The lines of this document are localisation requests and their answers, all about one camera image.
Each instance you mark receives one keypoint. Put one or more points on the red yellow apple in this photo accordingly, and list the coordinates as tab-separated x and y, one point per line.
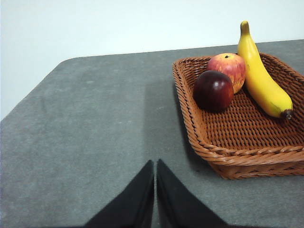
231	67

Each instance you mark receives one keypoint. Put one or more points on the yellow banana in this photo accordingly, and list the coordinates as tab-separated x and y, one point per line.
261	88

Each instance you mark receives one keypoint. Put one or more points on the brown wicker basket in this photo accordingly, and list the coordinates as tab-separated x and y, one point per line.
237	128

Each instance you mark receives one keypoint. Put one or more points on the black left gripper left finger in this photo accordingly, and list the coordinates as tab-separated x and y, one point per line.
133	204

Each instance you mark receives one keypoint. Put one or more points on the dark red plum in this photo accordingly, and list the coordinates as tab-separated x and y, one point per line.
212	91

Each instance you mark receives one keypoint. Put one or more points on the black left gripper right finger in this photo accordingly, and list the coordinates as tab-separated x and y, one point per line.
175	204

